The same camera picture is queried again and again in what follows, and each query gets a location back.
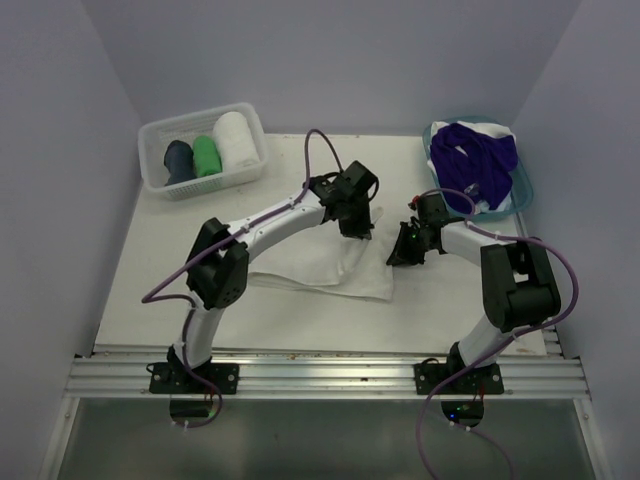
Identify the white towel pile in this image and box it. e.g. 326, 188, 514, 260
248, 207, 394, 302

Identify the dark blue towel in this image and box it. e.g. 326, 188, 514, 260
163, 140, 196, 186

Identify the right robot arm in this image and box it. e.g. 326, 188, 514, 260
386, 193, 561, 393

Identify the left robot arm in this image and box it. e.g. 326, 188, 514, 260
167, 161, 379, 393

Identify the purple towel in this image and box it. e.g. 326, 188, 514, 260
430, 123, 519, 211

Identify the teal plastic basin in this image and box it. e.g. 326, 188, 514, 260
422, 115, 534, 222

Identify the white rolled towel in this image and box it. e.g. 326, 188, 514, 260
212, 111, 259, 171

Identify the green rolled towel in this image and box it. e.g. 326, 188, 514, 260
192, 135, 222, 178

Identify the white plastic basket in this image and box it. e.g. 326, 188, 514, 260
138, 103, 269, 200

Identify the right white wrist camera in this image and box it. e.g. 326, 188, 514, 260
408, 196, 420, 210

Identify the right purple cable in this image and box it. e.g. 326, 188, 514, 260
414, 188, 581, 480

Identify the purple cable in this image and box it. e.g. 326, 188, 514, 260
141, 128, 346, 429
414, 188, 581, 480

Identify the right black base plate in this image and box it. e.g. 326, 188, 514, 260
413, 357, 505, 395

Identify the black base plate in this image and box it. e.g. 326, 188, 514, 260
413, 357, 505, 395
146, 362, 240, 395

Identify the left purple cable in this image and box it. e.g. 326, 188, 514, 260
141, 128, 346, 429

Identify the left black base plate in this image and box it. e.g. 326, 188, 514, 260
146, 362, 240, 395

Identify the aluminium mounting rail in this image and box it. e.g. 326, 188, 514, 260
63, 349, 590, 400

